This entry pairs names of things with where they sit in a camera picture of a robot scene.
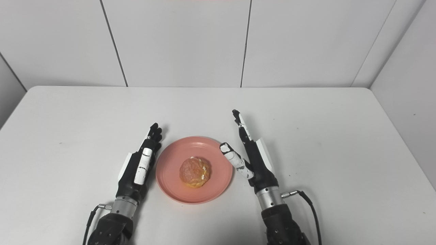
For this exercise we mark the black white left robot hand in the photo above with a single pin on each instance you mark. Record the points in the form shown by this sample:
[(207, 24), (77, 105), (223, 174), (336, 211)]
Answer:
[(127, 180)]

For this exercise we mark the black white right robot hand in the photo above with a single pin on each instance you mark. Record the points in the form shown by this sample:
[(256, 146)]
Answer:
[(260, 170)]

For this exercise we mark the pink round plate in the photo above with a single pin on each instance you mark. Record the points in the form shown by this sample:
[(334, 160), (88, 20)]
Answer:
[(170, 177)]

